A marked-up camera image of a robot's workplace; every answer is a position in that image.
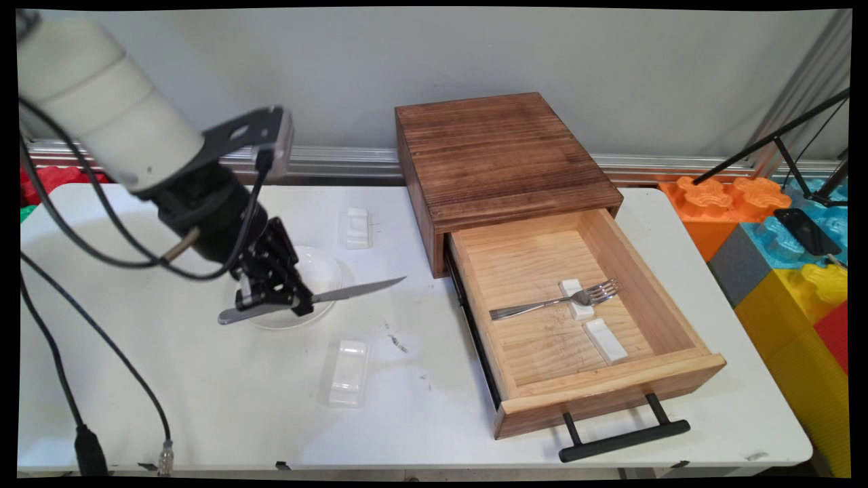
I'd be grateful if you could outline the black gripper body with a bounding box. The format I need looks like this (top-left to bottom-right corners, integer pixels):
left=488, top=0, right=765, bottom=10
left=138, top=163, right=270, bottom=273

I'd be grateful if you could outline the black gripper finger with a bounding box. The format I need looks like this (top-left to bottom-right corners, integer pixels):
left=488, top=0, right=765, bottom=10
left=260, top=216, right=317, bottom=319
left=233, top=267, right=294, bottom=312

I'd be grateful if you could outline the silver table knife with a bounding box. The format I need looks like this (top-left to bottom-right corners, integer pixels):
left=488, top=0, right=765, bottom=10
left=217, top=275, right=408, bottom=326

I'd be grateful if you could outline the white round plate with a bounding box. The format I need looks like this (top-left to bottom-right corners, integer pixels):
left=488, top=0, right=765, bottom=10
left=226, top=245, right=344, bottom=331

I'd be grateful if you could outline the small white cutlery rest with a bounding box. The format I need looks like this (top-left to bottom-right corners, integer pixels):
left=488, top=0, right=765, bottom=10
left=344, top=207, right=373, bottom=251

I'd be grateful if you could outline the large white cutlery rest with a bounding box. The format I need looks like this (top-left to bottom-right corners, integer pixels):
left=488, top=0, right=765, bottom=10
left=327, top=338, right=371, bottom=408

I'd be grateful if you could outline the red studded toy block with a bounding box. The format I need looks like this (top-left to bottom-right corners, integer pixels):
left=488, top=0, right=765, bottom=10
left=20, top=164, right=111, bottom=207

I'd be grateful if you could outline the dark wooden drawer cabinet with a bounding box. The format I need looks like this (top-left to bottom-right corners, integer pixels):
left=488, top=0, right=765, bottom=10
left=395, top=92, right=625, bottom=279

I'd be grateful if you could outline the silver fork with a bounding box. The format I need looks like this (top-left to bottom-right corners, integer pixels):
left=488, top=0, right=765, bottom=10
left=489, top=278, right=621, bottom=321

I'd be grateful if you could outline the light wooden drawer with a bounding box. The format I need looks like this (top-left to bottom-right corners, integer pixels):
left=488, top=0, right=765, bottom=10
left=444, top=207, right=728, bottom=441

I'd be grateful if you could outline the short white cutlery rest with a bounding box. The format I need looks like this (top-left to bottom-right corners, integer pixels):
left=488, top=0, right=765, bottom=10
left=559, top=279, right=596, bottom=321

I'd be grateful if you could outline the long white cutlery rest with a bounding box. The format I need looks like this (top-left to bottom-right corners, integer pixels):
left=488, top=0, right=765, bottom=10
left=583, top=319, right=630, bottom=366

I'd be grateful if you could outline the orange toy block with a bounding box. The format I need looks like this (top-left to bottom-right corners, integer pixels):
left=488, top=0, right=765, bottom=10
left=658, top=175, right=793, bottom=263

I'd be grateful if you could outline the grey toy block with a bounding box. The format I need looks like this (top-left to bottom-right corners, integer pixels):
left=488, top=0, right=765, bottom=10
left=707, top=224, right=774, bottom=310

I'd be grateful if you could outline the black tripod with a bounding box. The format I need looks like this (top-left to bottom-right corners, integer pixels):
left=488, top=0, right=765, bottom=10
left=692, top=88, right=852, bottom=208

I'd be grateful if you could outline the blue toy block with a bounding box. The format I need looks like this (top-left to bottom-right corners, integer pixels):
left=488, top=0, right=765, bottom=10
left=741, top=178, right=850, bottom=270

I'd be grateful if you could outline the yellow toy block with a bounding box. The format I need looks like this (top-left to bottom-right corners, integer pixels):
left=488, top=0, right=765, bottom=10
left=734, top=261, right=852, bottom=479

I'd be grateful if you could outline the black smartphone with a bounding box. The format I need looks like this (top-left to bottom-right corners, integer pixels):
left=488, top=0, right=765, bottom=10
left=773, top=207, right=844, bottom=258

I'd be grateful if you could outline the black cable with metal plug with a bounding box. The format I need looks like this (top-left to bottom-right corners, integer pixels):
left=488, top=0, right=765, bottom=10
left=19, top=136, right=203, bottom=269

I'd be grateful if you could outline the black camera cable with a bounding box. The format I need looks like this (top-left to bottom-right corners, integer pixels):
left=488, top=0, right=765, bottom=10
left=19, top=98, right=273, bottom=283

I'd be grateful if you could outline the black camera mounting bracket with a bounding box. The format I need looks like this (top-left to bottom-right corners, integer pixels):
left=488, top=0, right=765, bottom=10
left=195, top=107, right=283, bottom=171

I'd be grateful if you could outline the aluminium wall rail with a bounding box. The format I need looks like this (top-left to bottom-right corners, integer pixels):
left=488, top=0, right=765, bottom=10
left=27, top=140, right=848, bottom=185

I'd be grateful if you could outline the thin black cable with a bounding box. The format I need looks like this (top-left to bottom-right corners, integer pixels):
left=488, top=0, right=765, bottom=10
left=19, top=251, right=176, bottom=476

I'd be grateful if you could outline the black drawer slide rail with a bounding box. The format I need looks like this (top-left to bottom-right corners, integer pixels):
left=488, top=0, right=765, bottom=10
left=444, top=245, right=503, bottom=411

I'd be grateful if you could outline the thick black cable with plug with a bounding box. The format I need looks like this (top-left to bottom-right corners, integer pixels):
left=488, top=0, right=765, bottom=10
left=19, top=274, right=110, bottom=477

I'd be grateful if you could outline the black drawer handle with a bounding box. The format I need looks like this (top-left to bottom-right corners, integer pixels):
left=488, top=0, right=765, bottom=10
left=558, top=392, right=692, bottom=464

